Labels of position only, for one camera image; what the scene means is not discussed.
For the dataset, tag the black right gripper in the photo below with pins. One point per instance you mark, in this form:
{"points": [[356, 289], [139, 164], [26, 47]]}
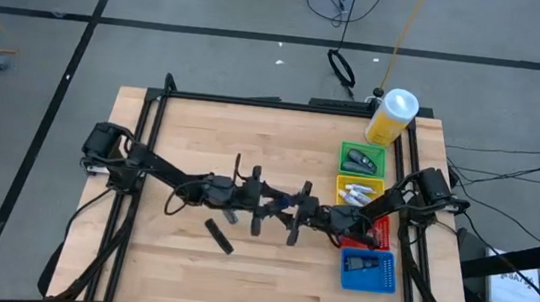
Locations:
{"points": [[316, 213]]}

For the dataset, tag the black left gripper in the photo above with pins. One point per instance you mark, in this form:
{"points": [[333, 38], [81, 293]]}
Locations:
{"points": [[250, 196]]}

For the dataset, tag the white toothpaste tube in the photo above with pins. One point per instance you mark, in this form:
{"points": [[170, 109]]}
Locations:
{"points": [[359, 187], [363, 196], [348, 198]]}

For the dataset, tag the black pocket comb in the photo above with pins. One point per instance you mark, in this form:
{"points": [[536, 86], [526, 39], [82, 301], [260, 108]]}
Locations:
{"points": [[219, 236]]}

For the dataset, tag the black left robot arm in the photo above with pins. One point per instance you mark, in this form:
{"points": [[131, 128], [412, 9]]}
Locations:
{"points": [[162, 167]]}

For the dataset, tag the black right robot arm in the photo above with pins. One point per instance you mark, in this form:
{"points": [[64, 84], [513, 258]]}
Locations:
{"points": [[395, 199]]}

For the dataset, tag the yellow plastic basket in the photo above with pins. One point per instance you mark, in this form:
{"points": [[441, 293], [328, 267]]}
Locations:
{"points": [[342, 181]]}

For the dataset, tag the red plastic basket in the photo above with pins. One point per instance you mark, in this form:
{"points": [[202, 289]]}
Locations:
{"points": [[385, 228]]}

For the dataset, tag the blue plastic basket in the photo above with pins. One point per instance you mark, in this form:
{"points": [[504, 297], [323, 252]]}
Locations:
{"points": [[367, 282]]}

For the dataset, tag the green plastic basket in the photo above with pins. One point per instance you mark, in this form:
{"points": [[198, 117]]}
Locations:
{"points": [[382, 158]]}

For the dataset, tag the black power strip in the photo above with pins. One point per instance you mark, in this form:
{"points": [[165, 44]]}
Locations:
{"points": [[340, 104]]}

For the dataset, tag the yellow canister with white lid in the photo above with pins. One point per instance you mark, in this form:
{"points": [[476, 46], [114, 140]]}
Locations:
{"points": [[388, 123]]}

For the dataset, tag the black slanted bar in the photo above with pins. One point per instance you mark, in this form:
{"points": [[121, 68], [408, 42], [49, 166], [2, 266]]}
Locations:
{"points": [[515, 259]]}

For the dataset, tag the white printed box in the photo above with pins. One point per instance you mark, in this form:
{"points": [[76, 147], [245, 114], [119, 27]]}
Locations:
{"points": [[511, 292]]}

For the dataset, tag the black metal table frame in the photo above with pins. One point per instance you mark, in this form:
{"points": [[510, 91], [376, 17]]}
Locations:
{"points": [[280, 105]]}

